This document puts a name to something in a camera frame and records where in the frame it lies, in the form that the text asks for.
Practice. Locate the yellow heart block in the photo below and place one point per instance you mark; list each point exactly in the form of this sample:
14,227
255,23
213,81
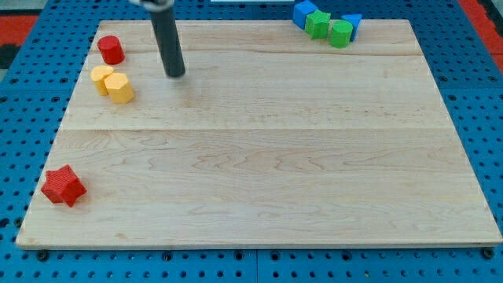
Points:
98,75

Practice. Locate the green star block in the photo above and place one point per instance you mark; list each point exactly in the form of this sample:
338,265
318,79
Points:
317,24

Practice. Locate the green cylinder block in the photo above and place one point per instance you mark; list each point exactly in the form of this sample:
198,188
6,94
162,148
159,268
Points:
341,34

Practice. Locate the red star block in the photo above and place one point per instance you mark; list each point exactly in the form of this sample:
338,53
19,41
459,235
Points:
63,186

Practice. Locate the red cylinder block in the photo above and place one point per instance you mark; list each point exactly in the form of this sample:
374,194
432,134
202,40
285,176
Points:
111,49

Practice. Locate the silver rod mount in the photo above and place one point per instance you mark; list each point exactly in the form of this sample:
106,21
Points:
154,5

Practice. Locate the blue cube block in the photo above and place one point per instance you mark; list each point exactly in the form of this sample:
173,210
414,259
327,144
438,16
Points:
301,11

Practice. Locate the blue triangle block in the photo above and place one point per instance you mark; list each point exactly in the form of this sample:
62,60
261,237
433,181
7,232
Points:
355,19

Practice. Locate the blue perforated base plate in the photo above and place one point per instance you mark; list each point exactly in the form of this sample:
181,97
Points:
39,84

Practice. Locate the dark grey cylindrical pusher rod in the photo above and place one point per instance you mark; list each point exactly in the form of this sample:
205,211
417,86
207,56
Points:
165,30

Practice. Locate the light wooden board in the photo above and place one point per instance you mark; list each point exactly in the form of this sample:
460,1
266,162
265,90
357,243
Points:
269,140

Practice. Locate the yellow hexagon block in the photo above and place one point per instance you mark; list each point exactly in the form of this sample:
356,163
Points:
119,88

